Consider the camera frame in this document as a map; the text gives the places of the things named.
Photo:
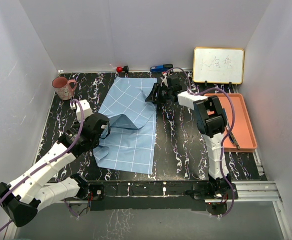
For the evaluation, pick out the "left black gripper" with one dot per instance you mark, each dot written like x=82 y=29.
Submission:
x=85 y=120

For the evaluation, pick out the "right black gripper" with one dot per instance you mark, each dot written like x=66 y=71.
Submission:
x=156 y=89

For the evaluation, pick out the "blue checked tablecloth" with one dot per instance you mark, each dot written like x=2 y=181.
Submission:
x=128 y=144

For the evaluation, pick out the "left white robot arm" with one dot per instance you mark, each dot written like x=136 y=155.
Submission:
x=55 y=159

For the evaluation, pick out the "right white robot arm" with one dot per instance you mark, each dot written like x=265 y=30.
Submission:
x=211 y=123

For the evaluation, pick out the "blue marker pen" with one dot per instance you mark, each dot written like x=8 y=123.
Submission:
x=161 y=68

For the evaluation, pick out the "red capped marker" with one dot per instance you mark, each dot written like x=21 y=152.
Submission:
x=124 y=69

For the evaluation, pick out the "pink floral mug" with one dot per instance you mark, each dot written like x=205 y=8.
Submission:
x=64 y=87

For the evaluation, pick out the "small framed whiteboard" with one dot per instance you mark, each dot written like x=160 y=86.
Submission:
x=218 y=65

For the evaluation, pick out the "blue patterned knife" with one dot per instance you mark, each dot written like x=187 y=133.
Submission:
x=231 y=135

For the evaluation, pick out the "orange plastic tray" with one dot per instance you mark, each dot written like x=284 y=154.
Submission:
x=243 y=131

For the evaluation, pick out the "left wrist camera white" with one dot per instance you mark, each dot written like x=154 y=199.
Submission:
x=82 y=108

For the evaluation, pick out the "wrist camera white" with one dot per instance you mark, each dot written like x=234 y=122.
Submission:
x=163 y=78
x=82 y=108

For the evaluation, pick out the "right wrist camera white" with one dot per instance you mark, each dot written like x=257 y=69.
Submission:
x=163 y=78

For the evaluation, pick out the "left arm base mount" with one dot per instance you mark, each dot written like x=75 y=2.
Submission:
x=88 y=191

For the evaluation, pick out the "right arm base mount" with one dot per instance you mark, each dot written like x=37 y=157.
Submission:
x=206 y=191

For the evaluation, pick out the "aluminium frame rail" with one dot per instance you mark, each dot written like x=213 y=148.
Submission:
x=145 y=193

